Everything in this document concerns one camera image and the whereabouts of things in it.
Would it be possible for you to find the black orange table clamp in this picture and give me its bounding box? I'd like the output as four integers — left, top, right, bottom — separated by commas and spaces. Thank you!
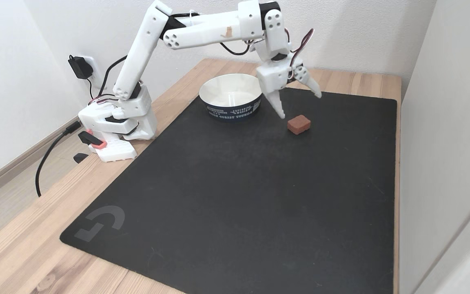
73, 129, 107, 164

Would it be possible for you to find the white wall outlet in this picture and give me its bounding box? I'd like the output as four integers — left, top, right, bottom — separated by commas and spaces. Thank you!
82, 56, 102, 80

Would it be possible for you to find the black desk mat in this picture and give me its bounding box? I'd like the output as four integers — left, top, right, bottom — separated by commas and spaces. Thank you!
60, 85, 397, 294

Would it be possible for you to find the thick black cable with plug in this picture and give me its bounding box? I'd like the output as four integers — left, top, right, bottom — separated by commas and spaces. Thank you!
35, 121, 82, 197

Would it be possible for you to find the brown toy block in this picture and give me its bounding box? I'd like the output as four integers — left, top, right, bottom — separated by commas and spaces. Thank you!
287, 115, 312, 135

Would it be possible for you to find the black power adapter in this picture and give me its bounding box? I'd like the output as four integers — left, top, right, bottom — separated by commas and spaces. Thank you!
68, 55, 93, 80

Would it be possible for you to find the white navy paper bowl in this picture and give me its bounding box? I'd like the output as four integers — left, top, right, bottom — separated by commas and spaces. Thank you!
199, 73, 264, 121

